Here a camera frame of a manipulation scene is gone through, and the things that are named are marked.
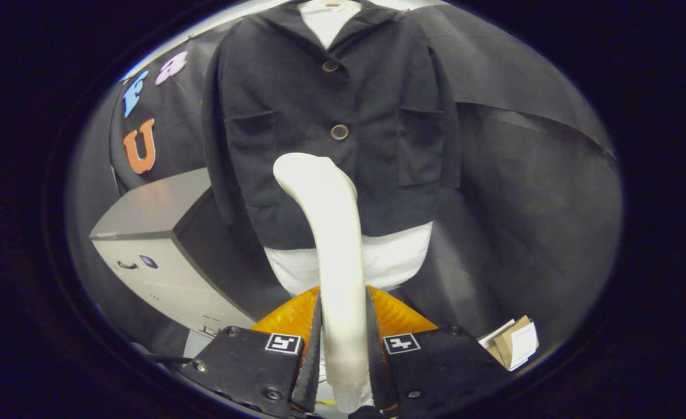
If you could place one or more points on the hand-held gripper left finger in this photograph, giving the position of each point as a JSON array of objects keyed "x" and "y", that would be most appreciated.
[{"x": 249, "y": 366}]

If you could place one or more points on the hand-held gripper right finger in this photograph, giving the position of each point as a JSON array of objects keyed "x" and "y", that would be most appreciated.
[{"x": 441, "y": 364}]

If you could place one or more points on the white garment steamer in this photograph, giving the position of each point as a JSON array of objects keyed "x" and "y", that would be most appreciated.
[{"x": 337, "y": 250}]

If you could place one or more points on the black button jacket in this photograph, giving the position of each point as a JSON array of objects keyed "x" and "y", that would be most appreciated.
[{"x": 284, "y": 145}]

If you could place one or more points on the cardboard box with papers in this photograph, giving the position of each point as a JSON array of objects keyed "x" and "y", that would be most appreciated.
[{"x": 517, "y": 343}]

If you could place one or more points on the white torso form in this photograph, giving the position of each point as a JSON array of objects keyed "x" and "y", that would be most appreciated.
[{"x": 395, "y": 262}]

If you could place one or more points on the black backdrop cloth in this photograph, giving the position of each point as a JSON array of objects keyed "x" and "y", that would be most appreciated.
[{"x": 523, "y": 203}]

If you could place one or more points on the grey drawer cabinet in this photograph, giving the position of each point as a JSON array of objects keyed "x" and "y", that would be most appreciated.
[{"x": 145, "y": 209}]

